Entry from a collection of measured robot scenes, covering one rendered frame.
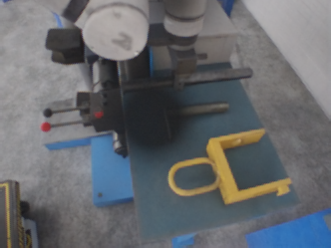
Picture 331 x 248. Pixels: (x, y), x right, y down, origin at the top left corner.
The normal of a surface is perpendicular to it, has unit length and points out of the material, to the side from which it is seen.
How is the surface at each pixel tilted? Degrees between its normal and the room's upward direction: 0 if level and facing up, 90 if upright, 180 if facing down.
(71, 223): 0
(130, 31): 89
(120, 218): 0
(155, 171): 0
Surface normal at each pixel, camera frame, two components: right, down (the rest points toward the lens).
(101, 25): 0.08, 0.82
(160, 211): 0.03, -0.56
